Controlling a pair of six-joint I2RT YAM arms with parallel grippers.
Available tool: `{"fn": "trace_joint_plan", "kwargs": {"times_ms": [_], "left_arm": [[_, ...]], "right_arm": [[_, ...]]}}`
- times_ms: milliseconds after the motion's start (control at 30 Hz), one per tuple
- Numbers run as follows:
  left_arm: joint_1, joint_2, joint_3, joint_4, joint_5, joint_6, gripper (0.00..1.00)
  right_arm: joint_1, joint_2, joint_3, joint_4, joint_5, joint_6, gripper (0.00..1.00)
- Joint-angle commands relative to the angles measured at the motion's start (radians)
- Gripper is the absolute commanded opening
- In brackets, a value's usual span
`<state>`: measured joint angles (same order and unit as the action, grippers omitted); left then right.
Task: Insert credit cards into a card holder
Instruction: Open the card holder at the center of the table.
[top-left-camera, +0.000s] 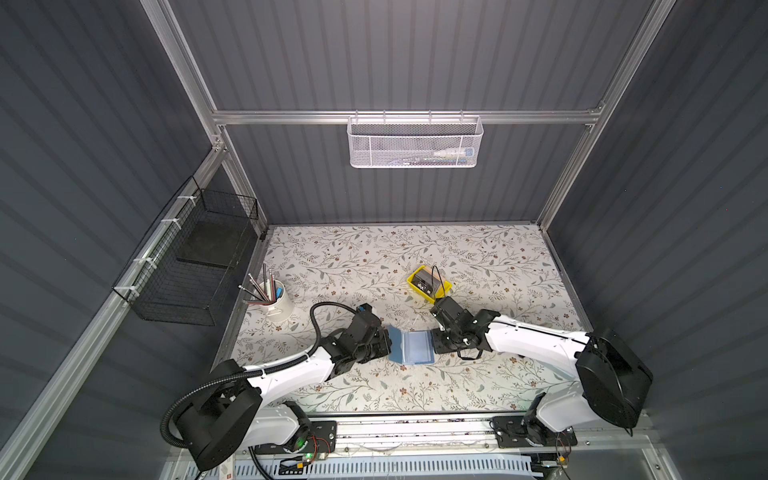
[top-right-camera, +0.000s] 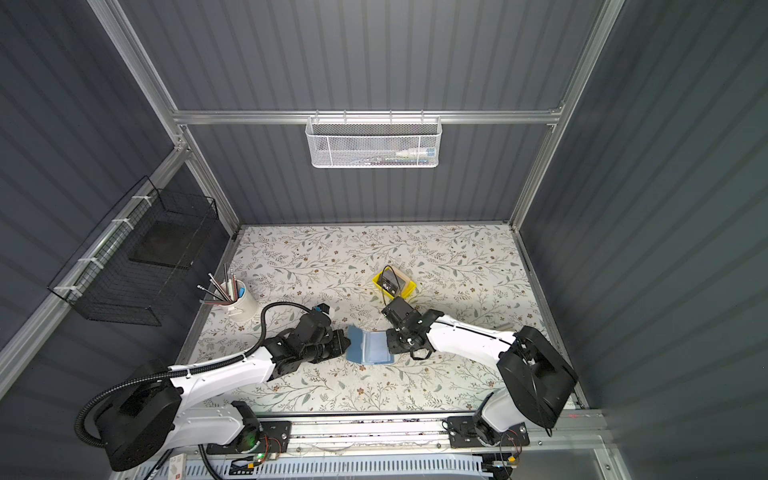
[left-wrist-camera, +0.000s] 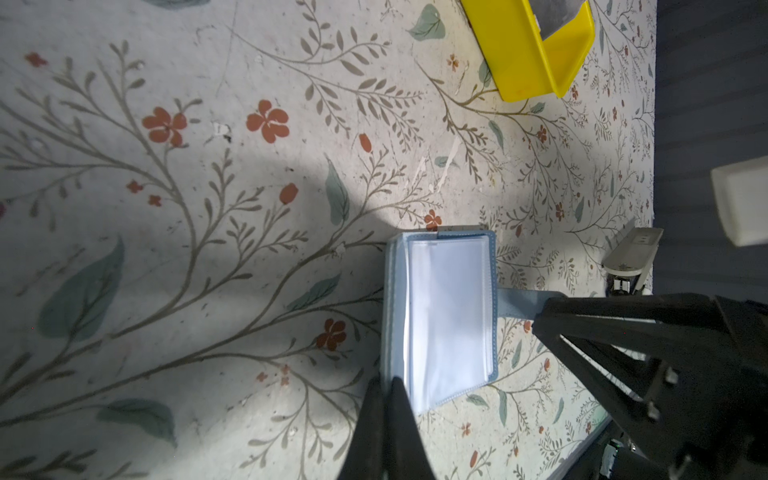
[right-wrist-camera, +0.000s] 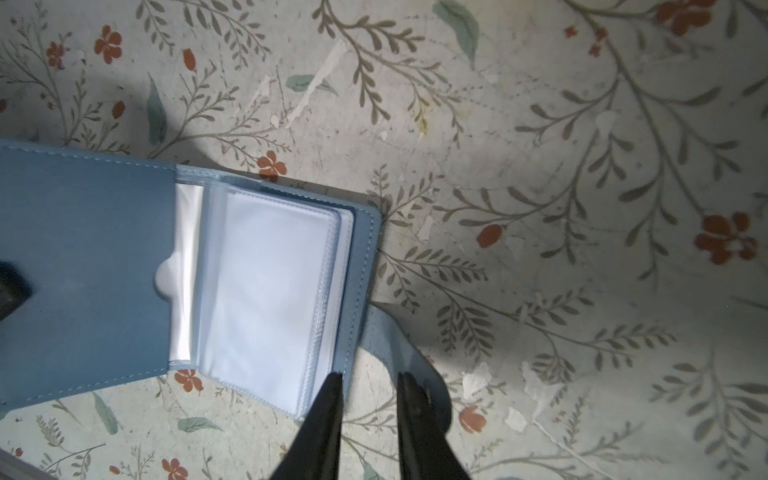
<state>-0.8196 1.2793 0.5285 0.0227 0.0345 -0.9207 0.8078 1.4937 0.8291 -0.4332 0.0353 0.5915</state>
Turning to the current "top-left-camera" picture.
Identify blue leather card holder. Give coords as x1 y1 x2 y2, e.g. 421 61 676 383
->
387 325 435 366

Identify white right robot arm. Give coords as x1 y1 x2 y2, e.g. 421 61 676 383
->
430 297 653 445

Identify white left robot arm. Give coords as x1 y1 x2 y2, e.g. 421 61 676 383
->
159 303 392 472

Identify yellow plastic card tray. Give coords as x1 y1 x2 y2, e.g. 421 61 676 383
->
406 265 453 304

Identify white pen cup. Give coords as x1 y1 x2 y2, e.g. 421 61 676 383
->
260 280 294 321

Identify pens in cup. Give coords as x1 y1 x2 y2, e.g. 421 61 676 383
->
238 265 285 306

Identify white tube in basket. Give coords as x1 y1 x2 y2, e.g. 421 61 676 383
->
410 147 476 164

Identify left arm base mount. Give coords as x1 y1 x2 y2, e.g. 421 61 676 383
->
255 420 338 456

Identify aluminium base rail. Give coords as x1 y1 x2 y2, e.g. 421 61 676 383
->
173 410 655 457

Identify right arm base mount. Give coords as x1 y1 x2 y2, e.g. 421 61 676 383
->
490 415 578 449

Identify white wire mesh basket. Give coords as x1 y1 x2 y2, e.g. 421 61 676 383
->
346 113 484 169

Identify black wire mesh basket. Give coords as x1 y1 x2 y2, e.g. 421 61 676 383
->
113 182 260 327

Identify black corrugated cable hose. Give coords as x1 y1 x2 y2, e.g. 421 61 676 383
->
159 301 361 450

